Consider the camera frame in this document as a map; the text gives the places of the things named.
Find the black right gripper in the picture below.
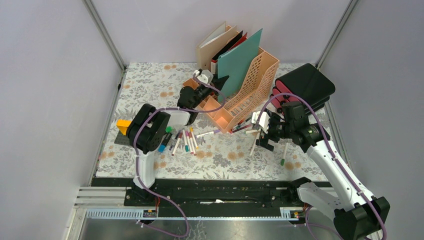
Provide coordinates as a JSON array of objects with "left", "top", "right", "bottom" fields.
[{"left": 255, "top": 112, "right": 294, "bottom": 152}]

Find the white marker red-brown cap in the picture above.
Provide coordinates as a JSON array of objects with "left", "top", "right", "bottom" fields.
[{"left": 249, "top": 131, "right": 260, "bottom": 156}]

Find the white marker dark green cap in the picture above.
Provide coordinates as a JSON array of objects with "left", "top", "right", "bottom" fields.
[{"left": 280, "top": 142, "right": 289, "bottom": 166}]

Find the red file folder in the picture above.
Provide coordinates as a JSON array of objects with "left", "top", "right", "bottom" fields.
[{"left": 210, "top": 31, "right": 247, "bottom": 75}]

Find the teal file folder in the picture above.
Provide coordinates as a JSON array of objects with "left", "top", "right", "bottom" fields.
[{"left": 217, "top": 29, "right": 263, "bottom": 103}]

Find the beige file binder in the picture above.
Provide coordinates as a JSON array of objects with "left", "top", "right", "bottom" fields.
[{"left": 195, "top": 21, "right": 238, "bottom": 70}]

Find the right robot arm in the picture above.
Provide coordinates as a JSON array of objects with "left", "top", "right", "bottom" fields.
[{"left": 251, "top": 101, "right": 390, "bottom": 240}]

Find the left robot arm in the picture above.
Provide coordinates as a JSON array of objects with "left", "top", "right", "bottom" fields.
[{"left": 125, "top": 70, "right": 229, "bottom": 206}]

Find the green gel pen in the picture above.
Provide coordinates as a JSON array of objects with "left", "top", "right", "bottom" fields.
[{"left": 230, "top": 116, "right": 251, "bottom": 132}]

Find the peach plastic file organizer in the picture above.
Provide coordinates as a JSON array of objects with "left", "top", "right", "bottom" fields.
[{"left": 183, "top": 45, "right": 280, "bottom": 133}]

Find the orange gel pen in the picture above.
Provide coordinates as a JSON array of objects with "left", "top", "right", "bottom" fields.
[{"left": 229, "top": 120, "right": 245, "bottom": 133}]

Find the magenta gel pen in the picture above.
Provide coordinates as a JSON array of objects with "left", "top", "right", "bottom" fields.
[{"left": 230, "top": 124, "right": 252, "bottom": 134}]

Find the white marker purple cap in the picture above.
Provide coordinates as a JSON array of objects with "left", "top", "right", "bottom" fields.
[{"left": 196, "top": 129, "right": 220, "bottom": 138}]

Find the white marker yellow cap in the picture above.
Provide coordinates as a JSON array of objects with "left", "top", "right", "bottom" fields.
[{"left": 189, "top": 127, "right": 199, "bottom": 149}]

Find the white marker pink cap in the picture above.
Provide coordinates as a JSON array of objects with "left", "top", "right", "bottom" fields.
[{"left": 185, "top": 130, "right": 195, "bottom": 155}]

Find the white marker brown cap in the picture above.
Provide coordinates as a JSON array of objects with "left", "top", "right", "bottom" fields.
[{"left": 171, "top": 132, "right": 183, "bottom": 156}]

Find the green cap black highlighter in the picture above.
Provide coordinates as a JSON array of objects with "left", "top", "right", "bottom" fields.
[{"left": 165, "top": 126, "right": 174, "bottom": 133}]

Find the floral tablecloth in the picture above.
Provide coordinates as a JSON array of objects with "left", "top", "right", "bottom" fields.
[{"left": 95, "top": 62, "right": 326, "bottom": 182}]

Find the white marker teal cap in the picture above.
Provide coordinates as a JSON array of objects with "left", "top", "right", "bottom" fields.
[{"left": 182, "top": 129, "right": 190, "bottom": 152}]

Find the purple clear gel pen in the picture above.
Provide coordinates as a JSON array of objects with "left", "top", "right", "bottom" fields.
[{"left": 169, "top": 130, "right": 182, "bottom": 151}]

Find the black pink drawer unit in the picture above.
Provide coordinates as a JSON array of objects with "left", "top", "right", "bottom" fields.
[{"left": 270, "top": 63, "right": 336, "bottom": 111}]

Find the yellow building block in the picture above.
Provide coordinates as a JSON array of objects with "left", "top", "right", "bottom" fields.
[{"left": 116, "top": 119, "right": 132, "bottom": 136}]

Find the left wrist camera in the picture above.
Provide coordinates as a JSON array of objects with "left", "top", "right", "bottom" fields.
[{"left": 193, "top": 68, "right": 214, "bottom": 85}]

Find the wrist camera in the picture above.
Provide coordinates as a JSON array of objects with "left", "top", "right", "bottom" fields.
[
  {"left": 251, "top": 111, "right": 270, "bottom": 133},
  {"left": 193, "top": 68, "right": 214, "bottom": 85}
]

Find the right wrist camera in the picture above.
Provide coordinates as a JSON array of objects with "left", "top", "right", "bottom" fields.
[{"left": 251, "top": 111, "right": 270, "bottom": 133}]

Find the grey slotted cable duct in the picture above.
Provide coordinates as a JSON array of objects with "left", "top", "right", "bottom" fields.
[{"left": 86, "top": 207, "right": 300, "bottom": 222}]

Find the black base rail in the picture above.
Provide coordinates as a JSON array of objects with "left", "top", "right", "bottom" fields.
[{"left": 91, "top": 177, "right": 332, "bottom": 218}]

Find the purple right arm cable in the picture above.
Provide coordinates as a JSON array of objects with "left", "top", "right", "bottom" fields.
[{"left": 259, "top": 92, "right": 388, "bottom": 240}]

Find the left aluminium frame post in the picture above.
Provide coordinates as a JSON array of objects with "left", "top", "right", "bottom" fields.
[{"left": 82, "top": 0, "right": 127, "bottom": 72}]

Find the aluminium frame post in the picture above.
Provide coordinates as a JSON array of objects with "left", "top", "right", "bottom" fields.
[
  {"left": 315, "top": 0, "right": 360, "bottom": 69},
  {"left": 82, "top": 0, "right": 127, "bottom": 72}
]

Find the right aluminium frame post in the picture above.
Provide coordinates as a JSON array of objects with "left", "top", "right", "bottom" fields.
[{"left": 315, "top": 0, "right": 360, "bottom": 69}]

